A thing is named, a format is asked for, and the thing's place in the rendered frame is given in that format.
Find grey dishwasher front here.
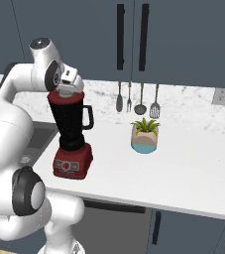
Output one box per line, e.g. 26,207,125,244
71,197,154,254

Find narrow blue-grey cupboard door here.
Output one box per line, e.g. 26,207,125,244
0,0,27,75

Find potted green plant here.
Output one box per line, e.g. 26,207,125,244
130,117,162,155

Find white wall socket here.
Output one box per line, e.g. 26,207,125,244
211,87,225,106

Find hanging grey fork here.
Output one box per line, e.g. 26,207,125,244
126,81,133,113

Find blue-grey base cupboard door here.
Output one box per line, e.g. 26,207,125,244
147,208,225,254

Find black dishwasher handle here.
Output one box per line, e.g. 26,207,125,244
82,198,147,214

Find hanging grey ladle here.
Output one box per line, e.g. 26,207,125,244
133,82,148,116

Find red and black blender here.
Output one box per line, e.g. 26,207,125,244
47,89,95,181

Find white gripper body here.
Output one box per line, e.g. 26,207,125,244
56,70,85,98

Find hanging grey spoon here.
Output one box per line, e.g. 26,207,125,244
115,81,124,113

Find hanging slotted spatula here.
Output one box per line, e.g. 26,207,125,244
149,83,162,120

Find black base cupboard handle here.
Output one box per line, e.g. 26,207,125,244
151,210,163,246

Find dark grey sink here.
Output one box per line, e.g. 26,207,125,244
19,120,60,169

